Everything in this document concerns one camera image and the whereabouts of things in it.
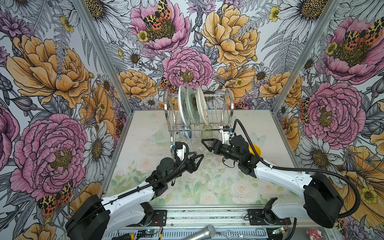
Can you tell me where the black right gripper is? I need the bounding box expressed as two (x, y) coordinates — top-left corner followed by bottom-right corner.
(201, 138), (241, 163)

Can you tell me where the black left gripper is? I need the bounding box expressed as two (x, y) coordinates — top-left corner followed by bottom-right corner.
(166, 151), (205, 183)

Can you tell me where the yellow plastic bowl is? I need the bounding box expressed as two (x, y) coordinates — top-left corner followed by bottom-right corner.
(249, 144), (262, 157)

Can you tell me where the clear plastic tumbler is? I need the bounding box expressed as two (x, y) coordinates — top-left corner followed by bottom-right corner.
(191, 142), (211, 155)

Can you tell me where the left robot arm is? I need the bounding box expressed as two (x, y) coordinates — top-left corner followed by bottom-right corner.
(66, 152), (204, 240)

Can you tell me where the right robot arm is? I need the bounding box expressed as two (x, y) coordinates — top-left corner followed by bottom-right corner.
(201, 136), (344, 229)

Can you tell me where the steel two-tier dish rack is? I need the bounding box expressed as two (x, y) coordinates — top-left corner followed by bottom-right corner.
(164, 87), (235, 156)

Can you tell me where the green plastic tumbler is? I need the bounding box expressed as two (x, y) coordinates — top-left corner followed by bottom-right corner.
(201, 125), (214, 139)

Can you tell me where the blue white ceramic bowl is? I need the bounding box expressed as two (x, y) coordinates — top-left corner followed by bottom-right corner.
(181, 126), (193, 139)

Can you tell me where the cream floral plate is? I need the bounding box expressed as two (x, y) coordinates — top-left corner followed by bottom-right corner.
(196, 87), (209, 125)

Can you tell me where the pale green plate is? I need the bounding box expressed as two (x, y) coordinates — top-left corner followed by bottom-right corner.
(186, 87), (200, 126)

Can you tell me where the white plate red pattern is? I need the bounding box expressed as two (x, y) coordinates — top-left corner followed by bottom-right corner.
(178, 85), (190, 127)

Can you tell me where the silver microphone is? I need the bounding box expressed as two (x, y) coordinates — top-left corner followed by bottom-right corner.
(183, 225), (217, 240)

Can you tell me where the green circuit board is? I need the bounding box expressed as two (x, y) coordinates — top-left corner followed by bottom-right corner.
(136, 229), (158, 240)

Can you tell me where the pink toy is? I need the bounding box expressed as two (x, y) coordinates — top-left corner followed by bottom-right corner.
(306, 230), (325, 240)

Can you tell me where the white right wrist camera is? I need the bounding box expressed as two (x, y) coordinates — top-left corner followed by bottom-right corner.
(220, 128), (233, 145)

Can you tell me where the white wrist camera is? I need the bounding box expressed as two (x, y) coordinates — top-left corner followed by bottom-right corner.
(220, 128), (233, 145)
(172, 143), (186, 162)

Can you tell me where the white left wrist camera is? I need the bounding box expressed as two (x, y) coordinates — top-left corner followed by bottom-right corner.
(172, 143), (186, 162)

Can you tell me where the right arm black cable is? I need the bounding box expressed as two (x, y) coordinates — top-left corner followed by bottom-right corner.
(233, 118), (361, 219)

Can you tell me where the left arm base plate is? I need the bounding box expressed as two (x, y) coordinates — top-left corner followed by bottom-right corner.
(140, 210), (168, 227)

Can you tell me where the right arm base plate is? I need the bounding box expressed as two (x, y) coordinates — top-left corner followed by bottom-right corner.
(246, 209), (292, 226)

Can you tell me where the yellow black handle tool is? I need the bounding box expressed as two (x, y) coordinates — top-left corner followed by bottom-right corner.
(112, 234), (135, 240)

